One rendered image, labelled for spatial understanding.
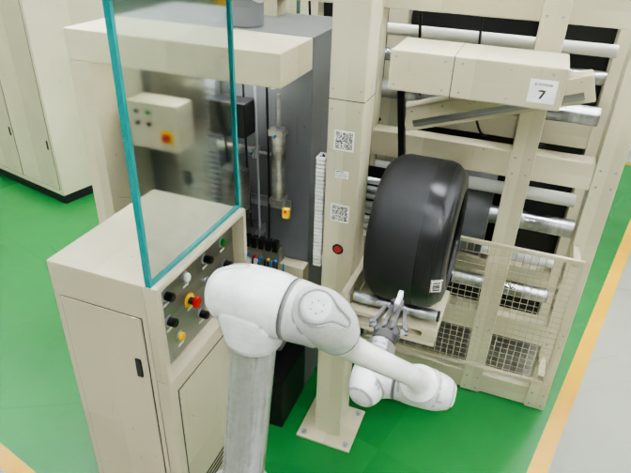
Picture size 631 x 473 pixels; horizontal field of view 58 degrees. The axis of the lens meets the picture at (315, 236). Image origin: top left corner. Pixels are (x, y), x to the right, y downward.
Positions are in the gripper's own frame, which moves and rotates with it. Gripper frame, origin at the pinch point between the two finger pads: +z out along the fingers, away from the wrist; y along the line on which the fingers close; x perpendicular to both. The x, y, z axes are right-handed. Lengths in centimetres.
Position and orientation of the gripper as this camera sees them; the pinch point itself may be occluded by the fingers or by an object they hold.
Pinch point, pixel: (398, 300)
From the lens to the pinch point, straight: 189.8
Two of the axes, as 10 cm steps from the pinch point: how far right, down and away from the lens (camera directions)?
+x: 0.2, 7.9, 6.1
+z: 3.6, -5.8, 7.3
